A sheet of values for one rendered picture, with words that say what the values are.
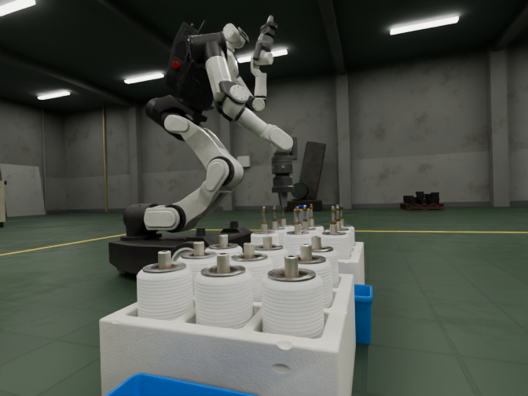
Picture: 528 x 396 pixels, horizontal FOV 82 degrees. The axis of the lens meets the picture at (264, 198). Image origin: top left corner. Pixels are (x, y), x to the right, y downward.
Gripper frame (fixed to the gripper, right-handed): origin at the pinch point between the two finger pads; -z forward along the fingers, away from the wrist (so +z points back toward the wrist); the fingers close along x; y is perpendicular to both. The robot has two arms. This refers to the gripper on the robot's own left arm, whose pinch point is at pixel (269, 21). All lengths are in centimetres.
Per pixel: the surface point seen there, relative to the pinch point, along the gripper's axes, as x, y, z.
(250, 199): -617, -418, 82
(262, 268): 106, 49, 120
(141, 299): 100, 68, 128
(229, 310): 113, 59, 125
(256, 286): 106, 49, 123
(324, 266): 115, 42, 116
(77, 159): -1194, -2, 71
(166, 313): 104, 65, 129
